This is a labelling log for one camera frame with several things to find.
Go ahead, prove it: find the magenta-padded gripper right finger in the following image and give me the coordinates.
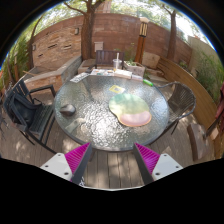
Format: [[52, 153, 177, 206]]
[[133, 142, 184, 186]]

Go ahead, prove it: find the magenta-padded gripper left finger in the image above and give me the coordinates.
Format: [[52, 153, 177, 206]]
[[39, 142, 94, 186]]

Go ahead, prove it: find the pastel green pink mouse pad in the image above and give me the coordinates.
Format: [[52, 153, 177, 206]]
[[108, 92, 153, 128]]

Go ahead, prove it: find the black metal patio chair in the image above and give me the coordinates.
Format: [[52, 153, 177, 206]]
[[3, 79, 57, 154]]

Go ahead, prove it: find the brown wicker chair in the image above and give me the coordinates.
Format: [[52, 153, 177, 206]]
[[156, 81, 197, 136]]

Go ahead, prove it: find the black backpack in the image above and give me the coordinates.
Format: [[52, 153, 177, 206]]
[[3, 91, 43, 133]]

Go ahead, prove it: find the yellow printed card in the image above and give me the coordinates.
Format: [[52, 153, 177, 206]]
[[108, 84, 126, 95]]

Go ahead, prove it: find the curved wooden bench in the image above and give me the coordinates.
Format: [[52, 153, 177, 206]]
[[156, 57, 224, 159]]

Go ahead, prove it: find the white licence plate sign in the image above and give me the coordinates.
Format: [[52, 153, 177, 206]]
[[69, 72, 90, 84]]

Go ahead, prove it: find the thin pale booklet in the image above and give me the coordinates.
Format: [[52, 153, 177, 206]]
[[130, 73, 144, 82]]

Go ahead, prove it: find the open colourful magazine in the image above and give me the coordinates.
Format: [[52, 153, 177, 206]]
[[89, 68, 116, 77]]

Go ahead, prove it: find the white square planter box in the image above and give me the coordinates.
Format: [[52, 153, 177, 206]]
[[123, 60, 146, 78]]

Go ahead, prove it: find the leaning beige stone slab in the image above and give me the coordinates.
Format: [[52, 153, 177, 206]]
[[141, 51, 161, 69]]

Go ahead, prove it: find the clear plastic cup with straw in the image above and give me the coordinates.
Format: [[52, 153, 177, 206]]
[[112, 52, 123, 71]]

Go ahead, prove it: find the dark wooden slatted chair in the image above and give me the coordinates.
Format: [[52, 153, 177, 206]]
[[87, 49, 126, 73]]

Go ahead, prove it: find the slim tree trunk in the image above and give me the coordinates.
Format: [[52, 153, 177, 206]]
[[159, 3, 179, 62]]

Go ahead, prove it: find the thick forked tree trunk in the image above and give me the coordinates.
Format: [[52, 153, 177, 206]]
[[63, 0, 108, 61]]

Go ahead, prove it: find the grey wall utility box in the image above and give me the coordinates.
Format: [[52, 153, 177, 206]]
[[93, 41, 104, 53]]

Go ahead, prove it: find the wooden garden lamp post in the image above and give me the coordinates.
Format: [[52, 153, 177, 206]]
[[134, 17, 150, 64]]

